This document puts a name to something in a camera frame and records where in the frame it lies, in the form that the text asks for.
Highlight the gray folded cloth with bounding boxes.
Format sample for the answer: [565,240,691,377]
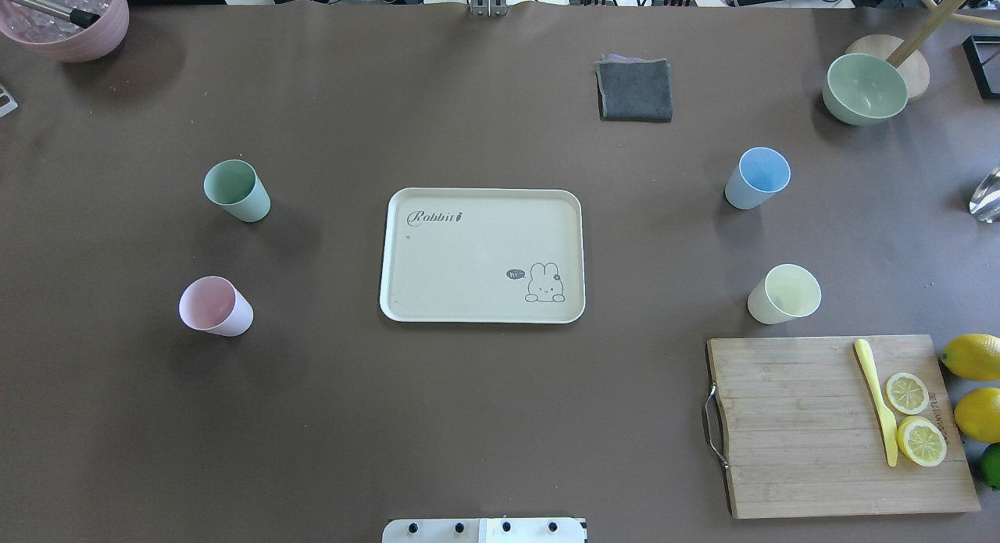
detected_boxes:
[595,54,673,123]

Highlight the yellow cup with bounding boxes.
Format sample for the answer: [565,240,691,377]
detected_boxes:
[747,264,822,323]

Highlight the green bowl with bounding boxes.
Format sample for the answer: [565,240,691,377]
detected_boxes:
[822,54,909,127]

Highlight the yellow plastic knife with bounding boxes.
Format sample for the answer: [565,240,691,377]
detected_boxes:
[854,338,899,467]

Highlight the metal scoop handle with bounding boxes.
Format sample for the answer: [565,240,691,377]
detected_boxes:
[4,0,101,28]

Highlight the wooden cutting board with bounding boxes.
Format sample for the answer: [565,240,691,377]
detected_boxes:
[707,335,980,520]

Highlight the green lime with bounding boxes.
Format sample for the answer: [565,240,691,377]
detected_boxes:
[979,443,1000,491]

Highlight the wooden stand with base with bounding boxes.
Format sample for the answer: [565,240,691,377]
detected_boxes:
[846,0,998,102]

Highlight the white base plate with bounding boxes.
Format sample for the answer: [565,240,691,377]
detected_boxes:
[381,517,588,542]

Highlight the green cup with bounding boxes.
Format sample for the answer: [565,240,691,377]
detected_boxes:
[203,159,271,223]

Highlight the pink ice bowl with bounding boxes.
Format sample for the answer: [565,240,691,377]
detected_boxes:
[2,0,130,63]

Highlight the pink cup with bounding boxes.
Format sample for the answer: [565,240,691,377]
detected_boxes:
[178,276,254,337]

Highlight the upper lemon slice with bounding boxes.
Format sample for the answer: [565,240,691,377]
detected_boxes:
[884,372,930,416]

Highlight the black frame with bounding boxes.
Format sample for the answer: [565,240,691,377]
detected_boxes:
[962,35,999,99]

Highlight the whole lemon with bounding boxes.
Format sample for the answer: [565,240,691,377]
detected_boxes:
[954,388,1000,444]
[940,334,999,380]

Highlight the cream rabbit tray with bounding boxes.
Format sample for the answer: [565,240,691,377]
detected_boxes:
[380,188,586,323]

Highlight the lower lemon slice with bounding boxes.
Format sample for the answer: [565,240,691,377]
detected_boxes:
[896,416,947,467]

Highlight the lemon slice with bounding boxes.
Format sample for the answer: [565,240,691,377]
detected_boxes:
[896,416,947,467]
[884,372,930,416]

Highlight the upper whole lemon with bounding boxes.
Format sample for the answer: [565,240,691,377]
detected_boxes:
[940,334,999,380]

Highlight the lower whole lemon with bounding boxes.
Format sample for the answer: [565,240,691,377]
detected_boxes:
[954,388,1000,444]

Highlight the blue cup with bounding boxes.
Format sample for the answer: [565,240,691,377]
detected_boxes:
[724,147,791,209]

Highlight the metal plate at edge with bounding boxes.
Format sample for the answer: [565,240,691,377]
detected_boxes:
[0,86,19,118]

